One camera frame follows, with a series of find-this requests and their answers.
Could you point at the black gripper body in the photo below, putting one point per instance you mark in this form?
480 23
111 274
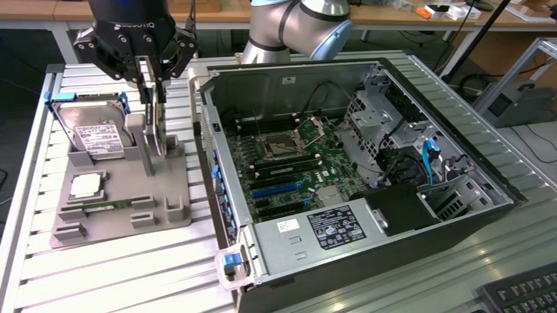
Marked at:
130 16

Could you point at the graphics card with black cooler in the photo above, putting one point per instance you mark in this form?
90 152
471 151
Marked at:
159 124

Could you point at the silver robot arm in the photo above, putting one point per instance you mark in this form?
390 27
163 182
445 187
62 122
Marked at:
270 23

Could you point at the hard disk with blue carrier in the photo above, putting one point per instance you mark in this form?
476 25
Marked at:
87 117

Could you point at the wooden desk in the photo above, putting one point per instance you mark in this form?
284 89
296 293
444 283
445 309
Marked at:
26 9

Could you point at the thin locking lever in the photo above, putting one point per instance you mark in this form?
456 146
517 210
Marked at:
258 125

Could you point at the CPU socket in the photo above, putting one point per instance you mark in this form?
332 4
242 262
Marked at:
278 148

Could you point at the silver CPU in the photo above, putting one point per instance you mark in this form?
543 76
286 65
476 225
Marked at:
87 186

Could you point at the silver socket cover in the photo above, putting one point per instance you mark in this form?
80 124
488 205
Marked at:
316 133

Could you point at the grey parts rack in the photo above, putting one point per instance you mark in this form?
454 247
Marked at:
122 189

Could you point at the green RAM stick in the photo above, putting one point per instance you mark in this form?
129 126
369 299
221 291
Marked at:
109 206
288 169

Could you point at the black expansion slot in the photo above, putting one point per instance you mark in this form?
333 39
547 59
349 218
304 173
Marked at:
282 209
273 183

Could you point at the blue expansion slot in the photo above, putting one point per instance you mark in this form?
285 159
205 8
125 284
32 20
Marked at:
277 191

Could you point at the green motherboard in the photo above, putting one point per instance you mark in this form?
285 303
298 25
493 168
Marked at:
336 163

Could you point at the silver disk bay cage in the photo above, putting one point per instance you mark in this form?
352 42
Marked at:
374 130

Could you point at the silver chipset heatsink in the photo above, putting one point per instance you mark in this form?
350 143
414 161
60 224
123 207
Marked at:
332 196

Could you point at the white orange box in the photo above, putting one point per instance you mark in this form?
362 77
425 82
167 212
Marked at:
424 13

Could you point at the grey power supply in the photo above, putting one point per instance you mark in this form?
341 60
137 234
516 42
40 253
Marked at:
282 251

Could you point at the white flat box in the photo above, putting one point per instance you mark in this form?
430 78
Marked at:
465 13

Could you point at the black tripod pole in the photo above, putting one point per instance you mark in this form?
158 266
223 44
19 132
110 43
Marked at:
479 36

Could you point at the black round stand base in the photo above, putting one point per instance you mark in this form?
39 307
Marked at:
479 4

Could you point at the black plastic shroud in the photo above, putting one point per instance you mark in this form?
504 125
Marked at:
400 212

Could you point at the black open PC case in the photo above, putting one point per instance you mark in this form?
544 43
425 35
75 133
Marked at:
305 290

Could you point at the grey equipment box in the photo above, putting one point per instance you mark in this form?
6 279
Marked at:
523 107

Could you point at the white papers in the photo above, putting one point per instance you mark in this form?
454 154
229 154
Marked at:
535 16

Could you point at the black keyboard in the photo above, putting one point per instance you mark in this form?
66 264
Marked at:
523 290

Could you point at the aluminium profile frame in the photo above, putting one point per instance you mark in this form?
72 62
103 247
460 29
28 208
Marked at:
548 45

